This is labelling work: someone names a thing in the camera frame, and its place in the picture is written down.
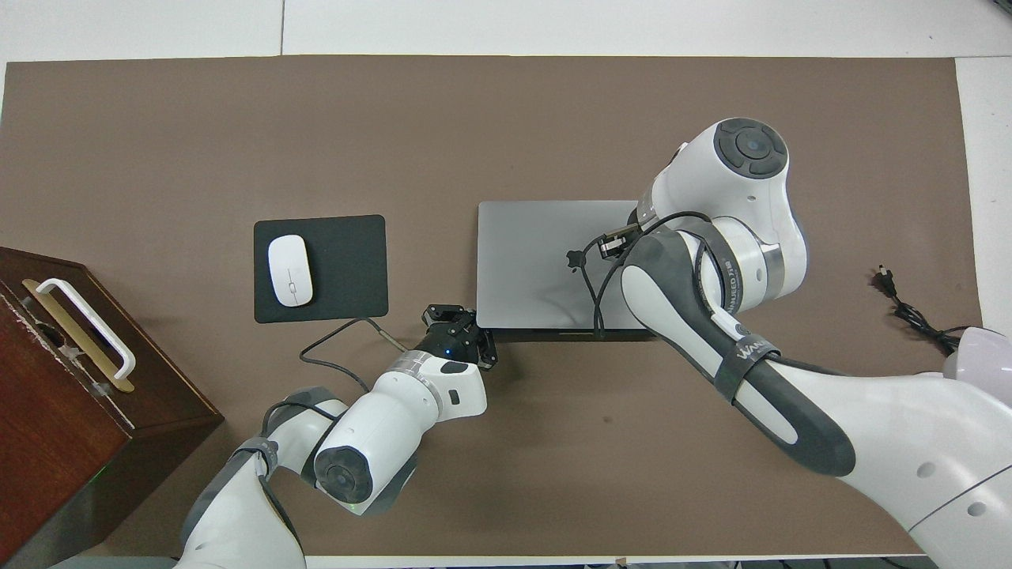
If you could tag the brown table mat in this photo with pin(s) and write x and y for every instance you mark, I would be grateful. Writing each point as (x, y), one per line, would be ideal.
(506, 118)

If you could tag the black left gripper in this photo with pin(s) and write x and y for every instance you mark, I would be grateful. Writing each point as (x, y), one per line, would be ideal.
(447, 344)

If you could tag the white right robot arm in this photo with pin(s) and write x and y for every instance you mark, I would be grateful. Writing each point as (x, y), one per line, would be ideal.
(870, 427)

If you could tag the white desk lamp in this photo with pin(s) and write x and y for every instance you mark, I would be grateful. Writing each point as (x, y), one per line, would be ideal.
(984, 352)

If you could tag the dark wooden box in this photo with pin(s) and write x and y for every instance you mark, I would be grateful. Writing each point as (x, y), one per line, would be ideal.
(55, 442)

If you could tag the grey aluminium laptop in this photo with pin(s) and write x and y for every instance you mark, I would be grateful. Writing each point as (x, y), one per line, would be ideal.
(530, 269)

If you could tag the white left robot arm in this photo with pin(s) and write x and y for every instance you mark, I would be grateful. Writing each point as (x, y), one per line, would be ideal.
(371, 442)

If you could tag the white computer mouse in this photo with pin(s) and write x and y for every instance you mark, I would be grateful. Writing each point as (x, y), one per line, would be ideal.
(290, 270)

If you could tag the black mouse pad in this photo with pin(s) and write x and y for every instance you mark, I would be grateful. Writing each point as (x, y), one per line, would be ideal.
(352, 269)

